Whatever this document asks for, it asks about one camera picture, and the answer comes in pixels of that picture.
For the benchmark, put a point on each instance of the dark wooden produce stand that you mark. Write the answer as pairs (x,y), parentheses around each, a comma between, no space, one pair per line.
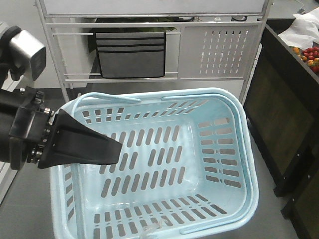
(282,106)

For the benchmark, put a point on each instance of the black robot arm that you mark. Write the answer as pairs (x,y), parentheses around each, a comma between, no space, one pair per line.
(9,100)

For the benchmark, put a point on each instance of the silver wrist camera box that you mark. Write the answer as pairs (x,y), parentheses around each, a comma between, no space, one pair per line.
(29,54)

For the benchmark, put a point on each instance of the light blue plastic basket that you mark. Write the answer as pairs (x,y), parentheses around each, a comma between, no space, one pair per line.
(186,168)

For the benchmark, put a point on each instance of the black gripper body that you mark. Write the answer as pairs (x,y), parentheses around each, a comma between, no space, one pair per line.
(30,128)

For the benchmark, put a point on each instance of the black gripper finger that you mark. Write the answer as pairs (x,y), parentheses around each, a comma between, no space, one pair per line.
(71,142)

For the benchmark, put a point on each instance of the grey fabric pocket organizer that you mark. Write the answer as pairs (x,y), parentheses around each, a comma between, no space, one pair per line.
(127,55)

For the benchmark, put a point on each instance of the white metal rack cart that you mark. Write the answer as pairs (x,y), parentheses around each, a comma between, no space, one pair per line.
(208,42)

